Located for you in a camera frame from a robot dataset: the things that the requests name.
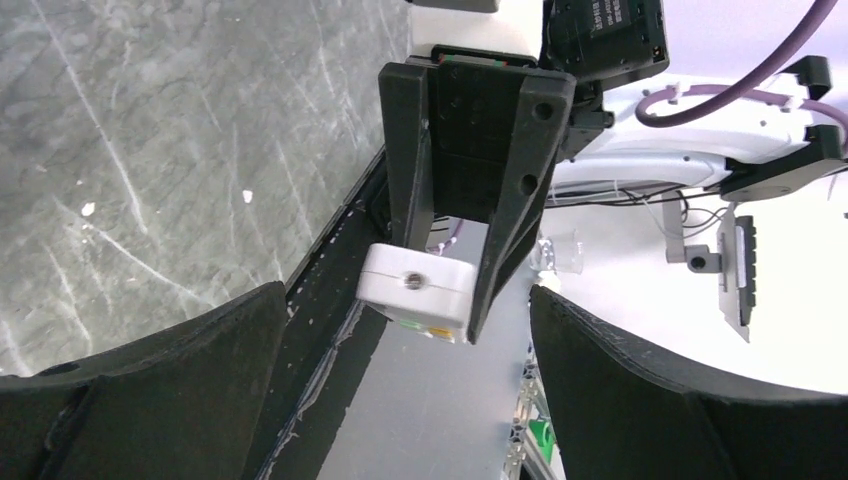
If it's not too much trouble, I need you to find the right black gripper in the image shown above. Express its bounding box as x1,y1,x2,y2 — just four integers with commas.
378,44,670,346

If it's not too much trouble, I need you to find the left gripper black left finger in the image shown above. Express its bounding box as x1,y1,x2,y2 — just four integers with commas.
1,282,287,479

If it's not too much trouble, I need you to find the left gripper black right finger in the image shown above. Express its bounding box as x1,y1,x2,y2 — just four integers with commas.
530,286,847,480

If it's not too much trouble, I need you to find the white remote control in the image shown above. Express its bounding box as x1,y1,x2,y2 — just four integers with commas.
356,243,477,343

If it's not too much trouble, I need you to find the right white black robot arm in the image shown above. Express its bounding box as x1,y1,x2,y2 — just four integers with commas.
357,47,847,343

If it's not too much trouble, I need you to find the clear plastic cup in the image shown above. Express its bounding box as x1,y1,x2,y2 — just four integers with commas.
529,229,584,274

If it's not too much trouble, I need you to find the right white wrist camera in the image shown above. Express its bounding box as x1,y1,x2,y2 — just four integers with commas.
409,1,544,61

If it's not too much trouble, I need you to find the grey mounted bracket device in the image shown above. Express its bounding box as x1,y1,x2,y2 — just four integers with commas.
661,194,756,342

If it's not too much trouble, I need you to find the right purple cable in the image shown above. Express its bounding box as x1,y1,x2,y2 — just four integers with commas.
634,0,848,130

